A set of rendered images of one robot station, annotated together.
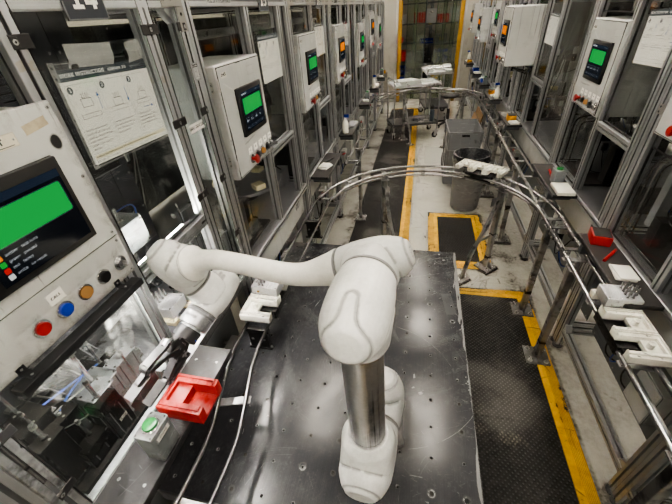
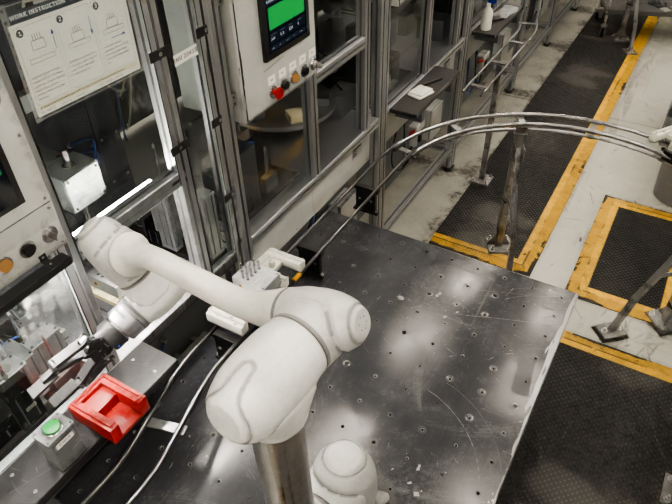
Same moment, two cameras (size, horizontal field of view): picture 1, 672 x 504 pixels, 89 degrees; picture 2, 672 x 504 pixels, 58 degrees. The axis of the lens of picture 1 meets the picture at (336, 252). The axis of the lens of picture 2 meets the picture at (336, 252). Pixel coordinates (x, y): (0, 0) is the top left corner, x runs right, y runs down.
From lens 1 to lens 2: 0.48 m
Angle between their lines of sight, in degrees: 14
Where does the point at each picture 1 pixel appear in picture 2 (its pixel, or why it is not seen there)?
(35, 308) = not seen: outside the picture
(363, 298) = (257, 374)
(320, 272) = (259, 313)
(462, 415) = not seen: outside the picture
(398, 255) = (336, 327)
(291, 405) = (240, 453)
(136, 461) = (34, 462)
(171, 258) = (103, 244)
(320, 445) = not seen: outside the picture
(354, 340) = (231, 419)
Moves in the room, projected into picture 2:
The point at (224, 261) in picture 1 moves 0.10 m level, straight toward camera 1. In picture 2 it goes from (159, 265) to (153, 299)
